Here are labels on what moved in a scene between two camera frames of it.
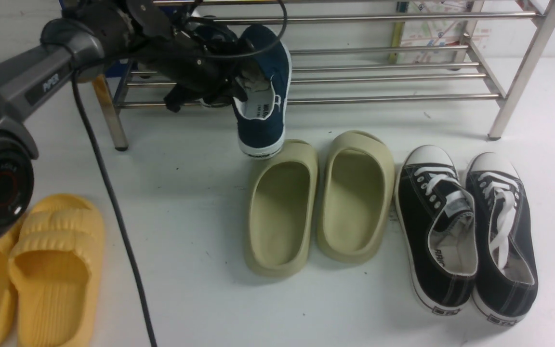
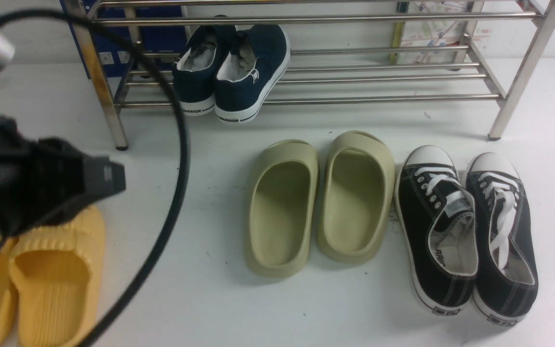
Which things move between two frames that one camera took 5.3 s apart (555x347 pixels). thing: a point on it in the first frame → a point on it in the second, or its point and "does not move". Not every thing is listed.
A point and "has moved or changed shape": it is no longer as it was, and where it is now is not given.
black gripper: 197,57 → 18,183
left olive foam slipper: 281,213 does not move
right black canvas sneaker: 501,239 does not move
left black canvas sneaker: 438,215 does not move
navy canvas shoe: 264,80 has moved or changed shape
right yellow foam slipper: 55,264 does not move
